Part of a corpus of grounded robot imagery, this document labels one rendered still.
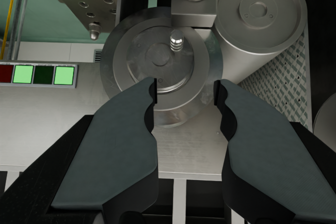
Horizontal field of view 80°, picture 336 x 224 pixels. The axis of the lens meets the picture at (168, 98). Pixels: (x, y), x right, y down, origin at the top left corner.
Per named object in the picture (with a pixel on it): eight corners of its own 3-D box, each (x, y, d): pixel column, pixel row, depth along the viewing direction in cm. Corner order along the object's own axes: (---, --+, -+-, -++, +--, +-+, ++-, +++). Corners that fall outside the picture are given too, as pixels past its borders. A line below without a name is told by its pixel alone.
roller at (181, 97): (210, 18, 25) (209, 112, 23) (190, 75, 50) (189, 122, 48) (116, 15, 25) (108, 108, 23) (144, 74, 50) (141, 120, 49)
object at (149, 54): (113, 45, 22) (171, 13, 23) (118, 52, 24) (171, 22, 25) (147, 103, 21) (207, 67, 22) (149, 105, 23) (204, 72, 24)
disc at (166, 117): (223, 7, 25) (223, 127, 23) (222, 9, 26) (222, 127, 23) (105, 4, 25) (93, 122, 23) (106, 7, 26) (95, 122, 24)
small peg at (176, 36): (167, 33, 20) (179, 25, 20) (167, 45, 22) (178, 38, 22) (174, 44, 19) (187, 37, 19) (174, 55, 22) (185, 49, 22)
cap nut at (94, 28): (99, 23, 59) (97, 37, 58) (103, 29, 62) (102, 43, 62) (86, 23, 59) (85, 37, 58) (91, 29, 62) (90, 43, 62)
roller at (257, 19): (304, -33, 26) (311, 56, 24) (239, 47, 51) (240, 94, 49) (211, -35, 26) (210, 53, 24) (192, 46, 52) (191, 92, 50)
